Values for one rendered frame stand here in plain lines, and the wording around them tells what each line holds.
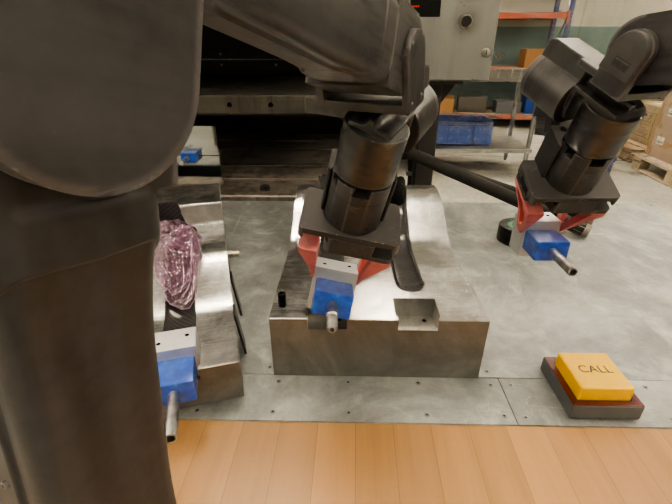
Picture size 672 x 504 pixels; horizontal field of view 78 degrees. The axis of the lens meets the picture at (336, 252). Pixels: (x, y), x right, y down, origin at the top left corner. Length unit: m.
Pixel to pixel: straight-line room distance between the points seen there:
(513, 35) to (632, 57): 6.80
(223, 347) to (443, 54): 1.01
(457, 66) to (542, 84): 0.78
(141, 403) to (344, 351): 0.36
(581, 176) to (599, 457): 0.30
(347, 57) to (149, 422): 0.21
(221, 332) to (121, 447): 0.37
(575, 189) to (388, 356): 0.29
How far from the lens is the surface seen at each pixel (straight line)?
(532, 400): 0.57
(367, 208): 0.38
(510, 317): 0.70
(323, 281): 0.47
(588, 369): 0.59
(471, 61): 1.31
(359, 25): 0.27
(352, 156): 0.35
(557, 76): 0.54
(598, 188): 0.59
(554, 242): 0.61
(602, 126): 0.50
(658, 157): 5.05
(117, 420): 0.18
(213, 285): 0.61
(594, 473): 0.53
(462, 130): 4.25
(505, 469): 0.50
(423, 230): 0.71
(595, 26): 7.58
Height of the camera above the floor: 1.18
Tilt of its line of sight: 28 degrees down
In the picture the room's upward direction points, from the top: straight up
